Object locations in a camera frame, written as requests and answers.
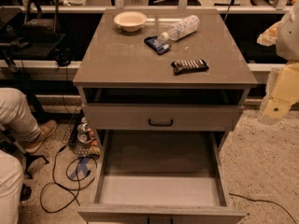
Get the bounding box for black bag on shelf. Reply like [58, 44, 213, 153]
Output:
[22, 0, 59, 42]

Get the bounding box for white ceramic bowl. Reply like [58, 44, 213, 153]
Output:
[114, 11, 147, 32]

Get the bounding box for black floor cable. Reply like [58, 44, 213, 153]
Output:
[39, 144, 98, 215]

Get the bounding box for blue tape cross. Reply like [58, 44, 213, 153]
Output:
[68, 157, 92, 181]

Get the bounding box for clear plastic water bottle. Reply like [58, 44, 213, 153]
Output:
[160, 15, 200, 41]

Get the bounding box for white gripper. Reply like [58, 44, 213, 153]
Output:
[258, 62, 299, 125]

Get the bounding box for black rxbar chocolate bar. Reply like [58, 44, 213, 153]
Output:
[171, 59, 209, 76]

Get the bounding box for black cable right floor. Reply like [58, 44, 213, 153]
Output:
[228, 192, 298, 224]

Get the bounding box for wire basket with cans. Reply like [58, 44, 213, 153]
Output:
[63, 110, 100, 157]

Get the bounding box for black drawer handle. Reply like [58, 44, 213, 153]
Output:
[148, 119, 174, 127]

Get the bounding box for closed grey top drawer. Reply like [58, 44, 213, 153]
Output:
[82, 104, 243, 132]

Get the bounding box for open grey middle drawer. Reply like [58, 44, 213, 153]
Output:
[78, 131, 247, 224]

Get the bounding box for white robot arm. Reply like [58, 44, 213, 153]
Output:
[257, 1, 299, 125]

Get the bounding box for grey wooden drawer cabinet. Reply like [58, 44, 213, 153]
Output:
[72, 8, 259, 224]

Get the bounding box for tan shoe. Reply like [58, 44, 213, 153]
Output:
[24, 120, 57, 153]

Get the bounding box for black shoe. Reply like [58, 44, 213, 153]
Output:
[21, 184, 32, 202]

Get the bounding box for person leg beige trousers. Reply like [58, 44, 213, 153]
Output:
[0, 88, 40, 142]

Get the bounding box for blue snack packet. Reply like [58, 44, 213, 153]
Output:
[144, 35, 171, 55]

